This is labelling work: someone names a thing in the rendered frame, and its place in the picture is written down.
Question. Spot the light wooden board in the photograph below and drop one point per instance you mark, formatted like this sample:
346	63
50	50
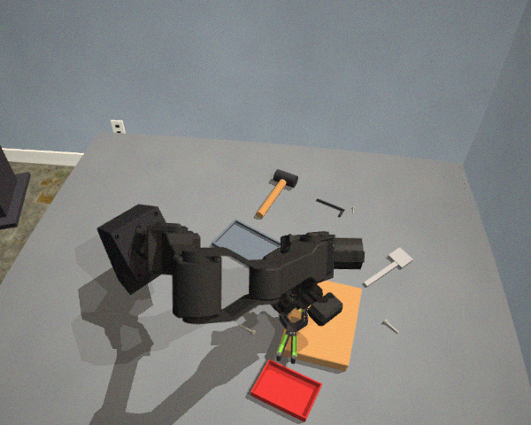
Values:
330	345

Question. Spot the black and green spring clamp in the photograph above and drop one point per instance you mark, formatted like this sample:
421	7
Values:
291	327

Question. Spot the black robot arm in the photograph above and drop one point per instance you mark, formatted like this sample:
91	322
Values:
197	273

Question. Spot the mallet with wooden handle and black head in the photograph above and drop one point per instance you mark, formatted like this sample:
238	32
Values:
283	178

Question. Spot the red shallow tray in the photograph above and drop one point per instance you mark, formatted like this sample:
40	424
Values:
287	389

